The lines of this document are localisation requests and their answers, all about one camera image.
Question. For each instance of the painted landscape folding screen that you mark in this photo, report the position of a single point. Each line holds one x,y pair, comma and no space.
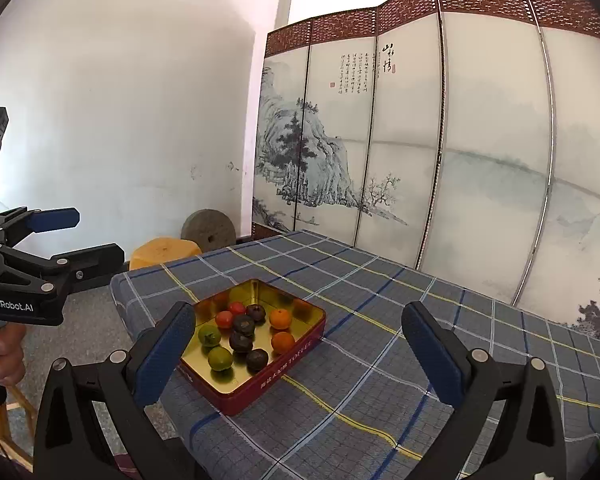
495,135

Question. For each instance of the red tomato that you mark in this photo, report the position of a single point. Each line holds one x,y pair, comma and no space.
237,308
224,319

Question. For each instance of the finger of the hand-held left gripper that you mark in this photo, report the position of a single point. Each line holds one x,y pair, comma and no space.
55,220
97,259

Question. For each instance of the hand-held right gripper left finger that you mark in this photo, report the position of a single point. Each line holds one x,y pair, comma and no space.
162,355

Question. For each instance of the grey checked tablecloth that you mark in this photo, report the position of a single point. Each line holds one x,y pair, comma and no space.
360,360

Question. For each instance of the dark brown round fruit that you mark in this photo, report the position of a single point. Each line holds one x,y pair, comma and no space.
240,342
257,360
255,313
243,325

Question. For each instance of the green round fruit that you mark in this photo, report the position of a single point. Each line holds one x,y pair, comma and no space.
220,358
209,335

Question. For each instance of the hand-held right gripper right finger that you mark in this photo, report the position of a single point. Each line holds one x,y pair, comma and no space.
432,355

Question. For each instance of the orange mandarin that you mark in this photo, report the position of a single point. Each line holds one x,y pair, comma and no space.
283,342
280,318

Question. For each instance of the yellow round stool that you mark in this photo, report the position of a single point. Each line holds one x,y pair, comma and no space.
162,253

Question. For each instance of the round grey millstone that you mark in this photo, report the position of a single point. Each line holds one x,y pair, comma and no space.
202,225

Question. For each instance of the wooden chair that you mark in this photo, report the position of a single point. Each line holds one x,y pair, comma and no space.
19,402

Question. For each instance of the person's left hand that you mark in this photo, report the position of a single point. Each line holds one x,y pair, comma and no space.
5,355

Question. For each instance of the gold tin box red outside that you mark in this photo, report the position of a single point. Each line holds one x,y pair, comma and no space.
280,371

